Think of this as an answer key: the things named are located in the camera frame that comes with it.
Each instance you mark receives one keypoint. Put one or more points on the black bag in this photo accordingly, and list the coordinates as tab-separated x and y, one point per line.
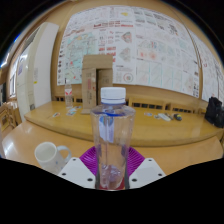
215	113

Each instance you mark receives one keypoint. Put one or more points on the clear plastic bottle white cap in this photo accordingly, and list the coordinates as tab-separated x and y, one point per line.
112	133

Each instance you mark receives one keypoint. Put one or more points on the small clear plastic bottle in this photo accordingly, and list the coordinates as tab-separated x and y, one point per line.
68	95

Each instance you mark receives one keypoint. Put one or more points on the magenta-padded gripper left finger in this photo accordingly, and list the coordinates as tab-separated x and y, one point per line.
77	172

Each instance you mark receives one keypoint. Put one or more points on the white door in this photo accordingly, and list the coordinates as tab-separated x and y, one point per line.
41	66

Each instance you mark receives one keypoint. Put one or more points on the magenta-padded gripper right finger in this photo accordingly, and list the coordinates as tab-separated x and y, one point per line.
146	171

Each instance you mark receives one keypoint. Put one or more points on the brown cardboard box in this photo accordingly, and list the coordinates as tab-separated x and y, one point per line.
96	71

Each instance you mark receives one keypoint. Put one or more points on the wooden chair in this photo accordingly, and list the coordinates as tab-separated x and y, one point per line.
10	120

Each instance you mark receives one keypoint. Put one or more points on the white ceramic mug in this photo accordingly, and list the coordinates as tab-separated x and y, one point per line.
48	158

